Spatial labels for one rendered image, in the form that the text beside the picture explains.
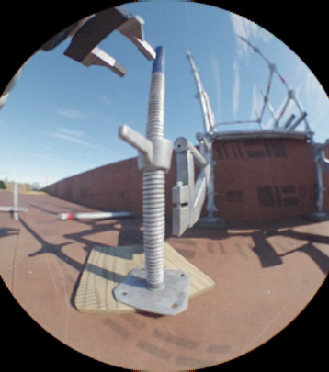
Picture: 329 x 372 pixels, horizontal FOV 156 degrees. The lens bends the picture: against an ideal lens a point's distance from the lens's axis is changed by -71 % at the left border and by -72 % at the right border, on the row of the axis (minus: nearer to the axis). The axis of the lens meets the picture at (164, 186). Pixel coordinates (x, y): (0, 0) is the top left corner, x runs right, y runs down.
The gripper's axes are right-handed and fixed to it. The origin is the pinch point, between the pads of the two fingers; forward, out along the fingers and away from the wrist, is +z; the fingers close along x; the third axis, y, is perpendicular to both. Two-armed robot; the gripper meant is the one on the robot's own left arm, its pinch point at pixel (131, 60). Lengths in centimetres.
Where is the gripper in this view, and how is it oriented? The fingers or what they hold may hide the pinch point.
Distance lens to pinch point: 30.5
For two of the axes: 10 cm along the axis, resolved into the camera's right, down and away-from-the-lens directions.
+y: 0.0, -10.0, 0.6
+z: 4.9, 0.6, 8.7
